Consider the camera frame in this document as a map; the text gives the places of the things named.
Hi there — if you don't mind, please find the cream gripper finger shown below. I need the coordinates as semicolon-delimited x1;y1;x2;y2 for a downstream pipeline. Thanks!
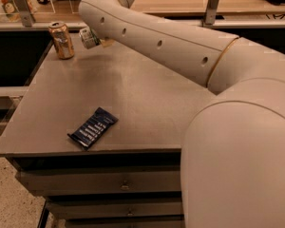
101;39;114;48

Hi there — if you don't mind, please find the green white 7up can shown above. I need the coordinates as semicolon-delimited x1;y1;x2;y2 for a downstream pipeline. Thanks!
79;27;101;49

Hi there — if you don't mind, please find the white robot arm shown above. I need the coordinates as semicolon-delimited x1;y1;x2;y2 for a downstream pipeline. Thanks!
79;0;285;228

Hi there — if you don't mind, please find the orange soda can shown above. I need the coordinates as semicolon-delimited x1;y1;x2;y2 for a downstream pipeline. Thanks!
48;21;74;60

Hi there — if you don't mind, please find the wooden desk behind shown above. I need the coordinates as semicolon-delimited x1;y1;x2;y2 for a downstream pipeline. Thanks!
30;0;285;20

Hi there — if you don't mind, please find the dark blue snack wrapper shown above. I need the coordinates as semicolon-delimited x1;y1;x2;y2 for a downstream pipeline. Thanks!
67;107;119;150

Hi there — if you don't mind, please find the orange white snack package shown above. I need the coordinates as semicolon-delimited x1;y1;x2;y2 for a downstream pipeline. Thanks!
0;0;36;27

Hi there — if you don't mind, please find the grey drawer cabinet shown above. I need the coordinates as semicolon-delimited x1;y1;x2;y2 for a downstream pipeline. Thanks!
0;40;212;228

